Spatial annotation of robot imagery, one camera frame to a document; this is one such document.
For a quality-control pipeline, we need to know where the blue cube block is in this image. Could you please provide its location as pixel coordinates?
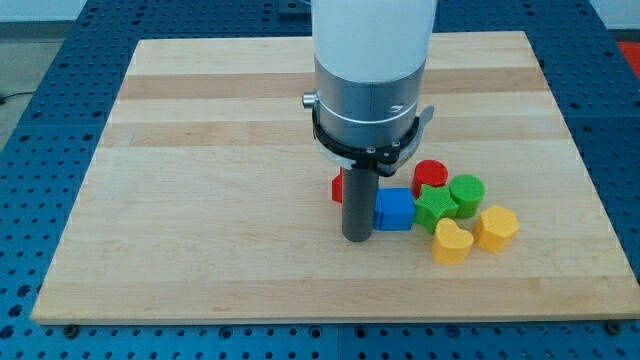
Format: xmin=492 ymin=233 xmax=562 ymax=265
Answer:
xmin=373 ymin=188 xmax=415 ymax=231

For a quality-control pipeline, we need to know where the green cylinder block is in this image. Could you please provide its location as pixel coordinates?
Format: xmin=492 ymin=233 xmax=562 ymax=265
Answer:
xmin=449 ymin=174 xmax=485 ymax=218

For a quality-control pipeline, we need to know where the red cylinder block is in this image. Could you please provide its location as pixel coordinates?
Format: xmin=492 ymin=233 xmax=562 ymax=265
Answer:
xmin=411 ymin=159 xmax=449 ymax=198

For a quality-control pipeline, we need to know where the yellow heart block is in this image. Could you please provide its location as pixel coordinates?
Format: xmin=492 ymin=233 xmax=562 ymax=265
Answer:
xmin=431 ymin=218 xmax=475 ymax=265

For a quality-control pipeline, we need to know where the red star block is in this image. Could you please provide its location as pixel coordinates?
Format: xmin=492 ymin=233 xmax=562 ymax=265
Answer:
xmin=331 ymin=168 xmax=344 ymax=203

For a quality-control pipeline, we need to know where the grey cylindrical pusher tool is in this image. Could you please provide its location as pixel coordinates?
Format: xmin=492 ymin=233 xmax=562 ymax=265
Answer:
xmin=342 ymin=168 xmax=379 ymax=242

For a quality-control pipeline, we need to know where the wooden board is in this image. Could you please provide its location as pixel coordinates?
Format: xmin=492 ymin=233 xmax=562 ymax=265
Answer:
xmin=31 ymin=31 xmax=639 ymax=325

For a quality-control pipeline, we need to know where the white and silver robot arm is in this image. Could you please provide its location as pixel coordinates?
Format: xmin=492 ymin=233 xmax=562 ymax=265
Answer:
xmin=311 ymin=0 xmax=437 ymax=148

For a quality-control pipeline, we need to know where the green star block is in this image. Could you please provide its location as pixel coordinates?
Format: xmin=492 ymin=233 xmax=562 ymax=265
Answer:
xmin=414 ymin=184 xmax=459 ymax=234

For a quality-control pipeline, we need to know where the yellow hexagon block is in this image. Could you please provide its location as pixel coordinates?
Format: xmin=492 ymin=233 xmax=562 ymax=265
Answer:
xmin=473 ymin=205 xmax=519 ymax=254

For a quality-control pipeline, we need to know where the black cable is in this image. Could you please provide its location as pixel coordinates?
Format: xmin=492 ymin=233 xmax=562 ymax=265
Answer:
xmin=0 ymin=90 xmax=34 ymax=106

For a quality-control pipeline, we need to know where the black tool mounting bracket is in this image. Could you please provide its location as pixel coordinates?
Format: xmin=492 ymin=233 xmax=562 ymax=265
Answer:
xmin=312 ymin=106 xmax=435 ymax=177

